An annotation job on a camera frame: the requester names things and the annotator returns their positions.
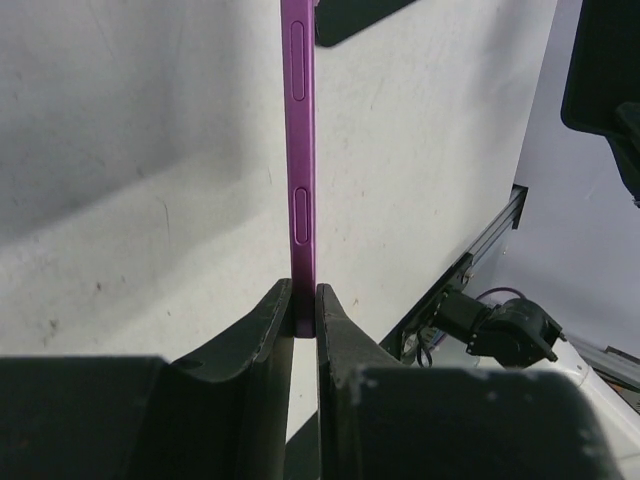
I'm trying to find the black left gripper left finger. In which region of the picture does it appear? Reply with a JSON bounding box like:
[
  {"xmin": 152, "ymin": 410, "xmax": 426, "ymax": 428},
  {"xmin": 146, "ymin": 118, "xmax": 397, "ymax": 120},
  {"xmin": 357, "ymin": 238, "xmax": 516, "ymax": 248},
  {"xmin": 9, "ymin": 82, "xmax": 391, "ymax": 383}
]
[{"xmin": 1, "ymin": 279, "xmax": 293, "ymax": 479}]

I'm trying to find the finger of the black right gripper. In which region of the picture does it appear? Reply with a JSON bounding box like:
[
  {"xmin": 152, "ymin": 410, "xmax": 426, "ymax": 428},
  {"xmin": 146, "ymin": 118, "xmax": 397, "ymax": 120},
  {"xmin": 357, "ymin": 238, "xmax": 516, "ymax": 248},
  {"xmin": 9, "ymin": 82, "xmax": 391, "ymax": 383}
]
[{"xmin": 607, "ymin": 102, "xmax": 640, "ymax": 205}]

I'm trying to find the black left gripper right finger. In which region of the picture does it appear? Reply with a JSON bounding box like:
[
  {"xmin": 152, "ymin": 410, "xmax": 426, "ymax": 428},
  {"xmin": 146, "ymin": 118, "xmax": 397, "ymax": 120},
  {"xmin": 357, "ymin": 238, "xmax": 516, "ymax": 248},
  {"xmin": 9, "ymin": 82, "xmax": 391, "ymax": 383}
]
[{"xmin": 315, "ymin": 284, "xmax": 621, "ymax": 479}]

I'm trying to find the small black cased phone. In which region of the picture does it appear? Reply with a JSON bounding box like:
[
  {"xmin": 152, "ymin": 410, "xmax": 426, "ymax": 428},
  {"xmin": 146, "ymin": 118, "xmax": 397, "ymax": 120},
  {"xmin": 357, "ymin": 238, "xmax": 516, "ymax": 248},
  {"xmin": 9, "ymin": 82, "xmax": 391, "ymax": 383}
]
[{"xmin": 561, "ymin": 0, "xmax": 639, "ymax": 137}]

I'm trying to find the purple bare phone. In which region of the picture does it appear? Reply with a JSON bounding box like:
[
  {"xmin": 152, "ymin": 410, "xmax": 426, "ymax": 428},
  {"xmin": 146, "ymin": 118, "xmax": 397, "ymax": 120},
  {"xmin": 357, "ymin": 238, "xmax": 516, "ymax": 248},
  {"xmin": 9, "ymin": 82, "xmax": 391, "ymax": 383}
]
[{"xmin": 280, "ymin": 0, "xmax": 316, "ymax": 339}]

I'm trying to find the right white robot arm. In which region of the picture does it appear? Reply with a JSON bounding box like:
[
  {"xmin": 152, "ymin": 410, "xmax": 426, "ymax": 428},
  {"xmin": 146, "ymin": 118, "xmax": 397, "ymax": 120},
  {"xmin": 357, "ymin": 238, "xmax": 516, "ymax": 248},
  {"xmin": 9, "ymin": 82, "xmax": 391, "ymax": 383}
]
[{"xmin": 432, "ymin": 102, "xmax": 639, "ymax": 369}]

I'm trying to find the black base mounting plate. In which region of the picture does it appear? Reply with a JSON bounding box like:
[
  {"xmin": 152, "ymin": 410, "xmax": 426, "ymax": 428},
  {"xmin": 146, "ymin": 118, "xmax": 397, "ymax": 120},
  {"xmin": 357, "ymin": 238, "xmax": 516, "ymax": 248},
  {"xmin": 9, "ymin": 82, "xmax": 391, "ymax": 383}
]
[{"xmin": 379, "ymin": 267, "xmax": 464, "ymax": 365}]

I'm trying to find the aluminium front frame rail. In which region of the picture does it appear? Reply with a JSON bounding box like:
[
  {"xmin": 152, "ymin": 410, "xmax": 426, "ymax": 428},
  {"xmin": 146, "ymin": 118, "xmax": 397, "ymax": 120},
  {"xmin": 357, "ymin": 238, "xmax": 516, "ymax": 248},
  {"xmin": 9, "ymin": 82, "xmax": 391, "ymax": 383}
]
[{"xmin": 448, "ymin": 184, "xmax": 529, "ymax": 295}]

